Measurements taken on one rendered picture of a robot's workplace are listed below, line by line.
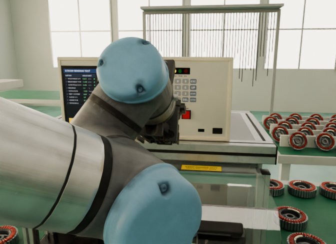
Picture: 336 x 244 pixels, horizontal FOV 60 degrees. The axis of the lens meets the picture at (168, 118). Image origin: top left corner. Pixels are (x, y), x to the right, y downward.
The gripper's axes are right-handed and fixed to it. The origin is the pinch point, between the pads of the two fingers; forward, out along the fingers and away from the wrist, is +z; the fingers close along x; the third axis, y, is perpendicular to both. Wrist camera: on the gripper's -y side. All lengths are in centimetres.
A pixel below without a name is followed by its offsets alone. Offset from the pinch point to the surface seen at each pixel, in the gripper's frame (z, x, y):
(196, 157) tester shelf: 8.4, 6.4, 7.8
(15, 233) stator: 26, -49, 32
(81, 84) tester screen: 3.6, -23.2, -8.9
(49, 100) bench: 276, -190, -80
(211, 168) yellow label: 6.2, 10.1, 10.5
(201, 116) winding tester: 7.0, 7.3, -2.1
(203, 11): 289, 2, -213
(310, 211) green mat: 56, 48, 22
